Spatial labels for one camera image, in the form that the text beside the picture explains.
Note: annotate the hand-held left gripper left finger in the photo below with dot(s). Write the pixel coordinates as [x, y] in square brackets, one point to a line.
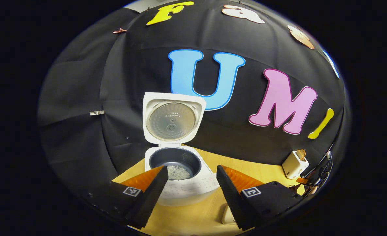
[152, 196]

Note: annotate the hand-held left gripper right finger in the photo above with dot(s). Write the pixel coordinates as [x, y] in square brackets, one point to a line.
[229, 193]

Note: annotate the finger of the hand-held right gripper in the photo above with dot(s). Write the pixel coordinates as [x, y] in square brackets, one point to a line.
[301, 180]

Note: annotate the brown wooden spoon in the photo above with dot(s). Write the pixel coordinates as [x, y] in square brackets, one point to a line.
[295, 188]

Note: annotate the clear plastic rice container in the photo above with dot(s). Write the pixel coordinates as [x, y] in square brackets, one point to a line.
[227, 214]

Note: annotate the white rice cooker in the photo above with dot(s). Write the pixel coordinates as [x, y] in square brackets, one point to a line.
[186, 190]

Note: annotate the white rice grains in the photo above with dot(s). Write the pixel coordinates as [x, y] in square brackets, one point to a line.
[178, 172]

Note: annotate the white toaster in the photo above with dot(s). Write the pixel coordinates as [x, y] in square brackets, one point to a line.
[293, 167]

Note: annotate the brown toast slice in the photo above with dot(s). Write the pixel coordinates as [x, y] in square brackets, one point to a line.
[300, 154]

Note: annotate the small white tag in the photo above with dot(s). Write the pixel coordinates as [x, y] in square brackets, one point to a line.
[96, 113]

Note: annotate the black backdrop cloth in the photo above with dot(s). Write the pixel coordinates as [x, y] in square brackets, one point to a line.
[131, 72]

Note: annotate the copper backdrop clip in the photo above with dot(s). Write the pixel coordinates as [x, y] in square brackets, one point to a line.
[119, 31]

